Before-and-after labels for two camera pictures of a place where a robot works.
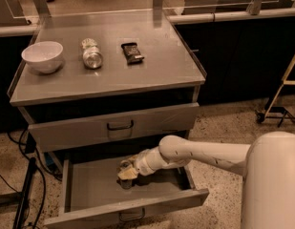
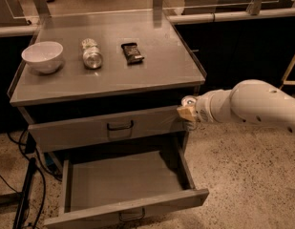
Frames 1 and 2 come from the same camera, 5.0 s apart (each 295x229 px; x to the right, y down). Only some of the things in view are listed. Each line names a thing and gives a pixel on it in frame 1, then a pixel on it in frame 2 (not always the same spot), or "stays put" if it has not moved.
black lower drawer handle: x=134 y=218 stays put
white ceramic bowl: x=44 y=56 stays put
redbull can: x=126 y=183 → x=186 y=101
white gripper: x=141 y=164 → x=203 y=109
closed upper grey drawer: x=162 y=121 stays put
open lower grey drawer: x=93 y=193 stays put
